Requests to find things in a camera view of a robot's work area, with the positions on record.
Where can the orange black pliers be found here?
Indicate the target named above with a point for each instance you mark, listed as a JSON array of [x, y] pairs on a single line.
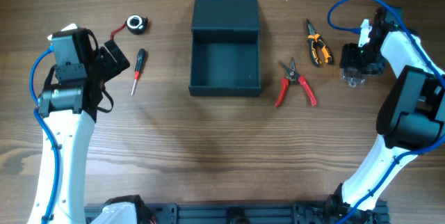
[[315, 40]]

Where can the black white tape measure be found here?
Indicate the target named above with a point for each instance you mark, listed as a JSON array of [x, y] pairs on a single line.
[[135, 25]]

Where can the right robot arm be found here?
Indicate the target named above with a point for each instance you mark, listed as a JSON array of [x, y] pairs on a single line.
[[410, 120]]

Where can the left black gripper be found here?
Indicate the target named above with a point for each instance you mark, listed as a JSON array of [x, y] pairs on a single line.
[[105, 61]]

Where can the black red screwdriver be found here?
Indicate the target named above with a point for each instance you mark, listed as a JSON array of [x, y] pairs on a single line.
[[139, 66]]

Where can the red handled wire strippers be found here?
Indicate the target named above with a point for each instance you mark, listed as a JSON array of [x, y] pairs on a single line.
[[293, 77]]

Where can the clear case coloured bits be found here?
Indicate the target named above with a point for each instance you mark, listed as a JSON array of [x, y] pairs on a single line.
[[353, 78]]

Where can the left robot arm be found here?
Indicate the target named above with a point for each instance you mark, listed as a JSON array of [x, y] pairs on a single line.
[[66, 110]]

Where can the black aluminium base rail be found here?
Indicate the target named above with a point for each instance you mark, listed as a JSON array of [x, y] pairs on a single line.
[[310, 212]]

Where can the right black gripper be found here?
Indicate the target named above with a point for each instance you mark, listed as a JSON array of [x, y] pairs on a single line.
[[352, 61]]

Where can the dark green open box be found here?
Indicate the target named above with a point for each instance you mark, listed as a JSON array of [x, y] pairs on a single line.
[[225, 57]]

